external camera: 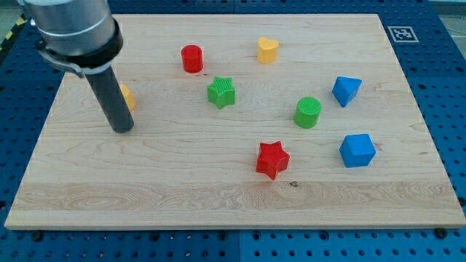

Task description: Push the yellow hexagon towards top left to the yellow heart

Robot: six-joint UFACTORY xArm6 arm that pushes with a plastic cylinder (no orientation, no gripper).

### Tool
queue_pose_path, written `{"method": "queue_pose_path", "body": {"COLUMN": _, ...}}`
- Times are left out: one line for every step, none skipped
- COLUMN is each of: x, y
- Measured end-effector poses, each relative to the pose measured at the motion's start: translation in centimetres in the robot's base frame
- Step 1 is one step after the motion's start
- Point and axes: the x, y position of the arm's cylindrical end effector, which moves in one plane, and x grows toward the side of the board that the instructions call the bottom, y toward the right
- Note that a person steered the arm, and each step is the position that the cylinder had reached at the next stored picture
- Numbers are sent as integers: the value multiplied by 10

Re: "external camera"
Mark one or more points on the yellow hexagon block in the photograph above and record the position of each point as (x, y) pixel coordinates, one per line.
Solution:
(128, 96)

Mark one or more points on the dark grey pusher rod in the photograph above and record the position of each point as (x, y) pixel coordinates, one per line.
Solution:
(112, 102)

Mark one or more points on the white fiducial marker tag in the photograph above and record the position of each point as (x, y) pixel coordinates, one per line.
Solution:
(402, 34)

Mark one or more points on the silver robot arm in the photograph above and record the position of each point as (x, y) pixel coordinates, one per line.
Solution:
(78, 36)

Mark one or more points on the green cylinder block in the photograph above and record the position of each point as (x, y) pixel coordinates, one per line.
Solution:
(307, 112)

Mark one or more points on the red star block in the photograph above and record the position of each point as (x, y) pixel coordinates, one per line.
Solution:
(272, 159)

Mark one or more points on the yellow heart block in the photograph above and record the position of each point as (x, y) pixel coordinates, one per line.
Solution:
(267, 50)

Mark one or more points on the red cylinder block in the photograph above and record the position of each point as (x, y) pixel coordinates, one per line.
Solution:
(192, 59)

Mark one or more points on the blue cube block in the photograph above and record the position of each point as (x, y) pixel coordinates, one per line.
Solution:
(357, 150)

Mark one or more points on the green star block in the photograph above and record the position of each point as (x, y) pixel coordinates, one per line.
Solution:
(221, 92)

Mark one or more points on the blue triangle block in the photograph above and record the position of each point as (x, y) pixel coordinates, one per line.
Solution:
(345, 89)

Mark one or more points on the wooden board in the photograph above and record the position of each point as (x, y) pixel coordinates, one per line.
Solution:
(188, 165)

